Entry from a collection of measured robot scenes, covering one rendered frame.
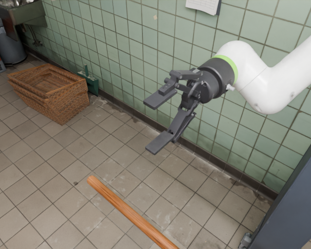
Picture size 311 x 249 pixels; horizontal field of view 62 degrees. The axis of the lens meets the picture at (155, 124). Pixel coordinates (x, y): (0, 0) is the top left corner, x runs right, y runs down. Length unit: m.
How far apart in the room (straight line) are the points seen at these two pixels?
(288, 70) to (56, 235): 1.85
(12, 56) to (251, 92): 3.50
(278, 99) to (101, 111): 2.32
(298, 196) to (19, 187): 2.02
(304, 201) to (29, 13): 2.89
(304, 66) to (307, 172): 0.52
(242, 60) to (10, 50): 3.44
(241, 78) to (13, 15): 2.67
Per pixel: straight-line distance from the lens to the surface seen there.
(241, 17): 1.62
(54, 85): 3.04
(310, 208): 1.29
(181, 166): 2.33
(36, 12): 3.22
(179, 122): 0.63
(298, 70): 0.73
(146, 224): 0.77
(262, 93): 0.73
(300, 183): 1.19
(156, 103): 0.49
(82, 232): 2.10
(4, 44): 3.87
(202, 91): 0.64
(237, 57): 0.72
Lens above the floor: 1.88
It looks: 45 degrees down
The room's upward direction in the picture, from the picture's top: straight up
